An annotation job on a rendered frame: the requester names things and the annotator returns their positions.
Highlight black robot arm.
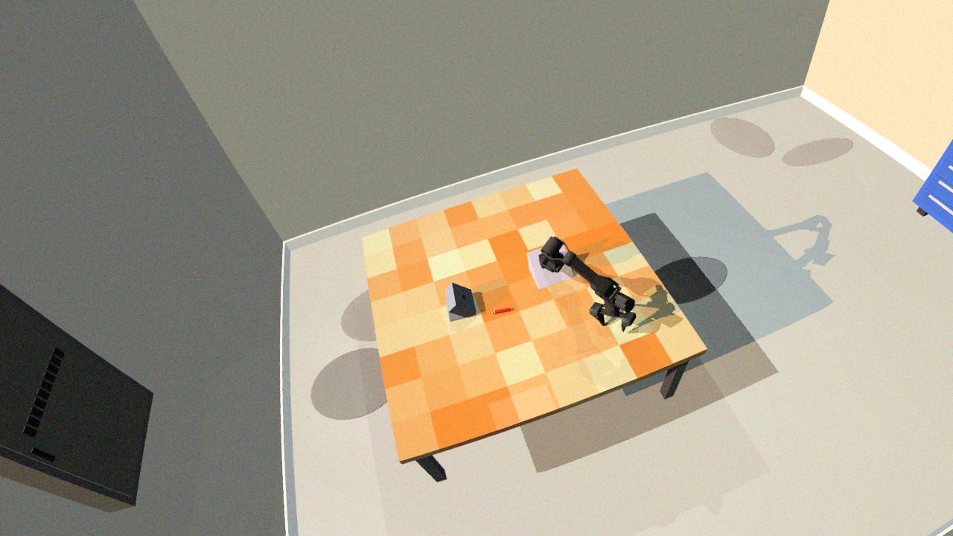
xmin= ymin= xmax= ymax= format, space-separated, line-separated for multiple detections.
xmin=539 ymin=236 xmax=635 ymax=313

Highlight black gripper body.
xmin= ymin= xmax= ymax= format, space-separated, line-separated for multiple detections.
xmin=589 ymin=302 xmax=636 ymax=326

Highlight dark grey sloped panel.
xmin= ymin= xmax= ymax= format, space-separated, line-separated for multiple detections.
xmin=445 ymin=283 xmax=476 ymax=322

